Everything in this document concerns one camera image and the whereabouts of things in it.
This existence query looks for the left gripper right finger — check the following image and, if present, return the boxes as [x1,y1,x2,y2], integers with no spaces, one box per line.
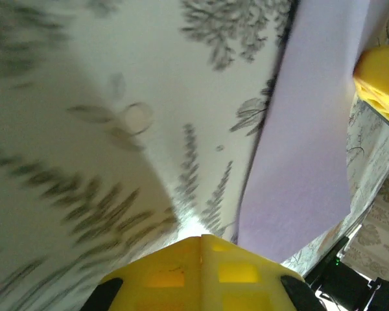
[200,233,325,311]

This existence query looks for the lavender cloth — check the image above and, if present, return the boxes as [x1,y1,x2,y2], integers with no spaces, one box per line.
[235,0,387,264]

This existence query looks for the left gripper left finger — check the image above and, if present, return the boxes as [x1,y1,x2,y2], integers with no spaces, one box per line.
[80,236,202,311]

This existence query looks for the floral table cloth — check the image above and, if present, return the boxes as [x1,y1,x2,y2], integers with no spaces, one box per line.
[0,0,389,311]

